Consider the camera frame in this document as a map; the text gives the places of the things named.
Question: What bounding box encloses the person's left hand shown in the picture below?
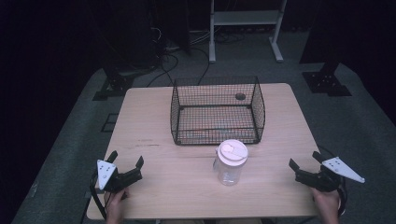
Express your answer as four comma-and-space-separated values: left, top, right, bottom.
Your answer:
104, 187, 131, 224

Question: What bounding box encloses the black stand base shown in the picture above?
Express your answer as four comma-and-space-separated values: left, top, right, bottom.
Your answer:
92, 65, 135, 102
302, 60, 353, 97

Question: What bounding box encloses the white metal stand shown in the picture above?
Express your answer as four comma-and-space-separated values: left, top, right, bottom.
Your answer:
208, 0, 288, 64

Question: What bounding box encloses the person's right hand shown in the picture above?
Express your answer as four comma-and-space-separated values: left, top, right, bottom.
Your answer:
310, 187, 342, 224

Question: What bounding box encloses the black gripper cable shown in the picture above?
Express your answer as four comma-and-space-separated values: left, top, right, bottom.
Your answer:
89, 173, 107, 220
337, 177, 347, 217

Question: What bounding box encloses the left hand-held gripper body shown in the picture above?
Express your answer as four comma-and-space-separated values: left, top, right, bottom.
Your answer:
94, 159, 144, 194

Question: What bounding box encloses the black floor cable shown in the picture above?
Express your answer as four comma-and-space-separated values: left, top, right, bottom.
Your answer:
146, 51, 180, 89
190, 46, 211, 87

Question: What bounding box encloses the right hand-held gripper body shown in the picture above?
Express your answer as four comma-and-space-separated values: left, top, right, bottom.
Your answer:
294, 156, 366, 193

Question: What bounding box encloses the black wire basket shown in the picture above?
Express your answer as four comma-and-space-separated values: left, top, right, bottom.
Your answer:
170, 76, 266, 147

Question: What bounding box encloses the clear plastic bottle white lid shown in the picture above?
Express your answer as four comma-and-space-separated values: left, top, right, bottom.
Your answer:
213, 139, 249, 187

